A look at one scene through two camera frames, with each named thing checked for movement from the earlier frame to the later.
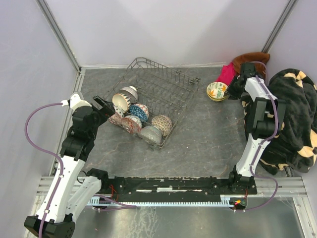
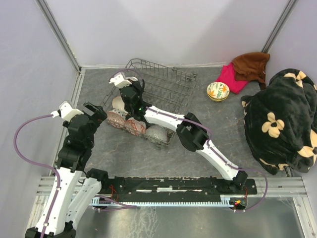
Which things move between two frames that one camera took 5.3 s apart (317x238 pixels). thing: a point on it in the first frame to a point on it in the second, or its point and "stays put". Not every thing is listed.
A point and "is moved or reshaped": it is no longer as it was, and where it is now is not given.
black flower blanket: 294,147 stays put
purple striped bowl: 131,91 is moved or reshaped
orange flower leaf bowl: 216,90 stays put
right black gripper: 234,95 to 136,85
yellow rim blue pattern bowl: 217,100 stays put
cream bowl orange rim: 120,101 stays put
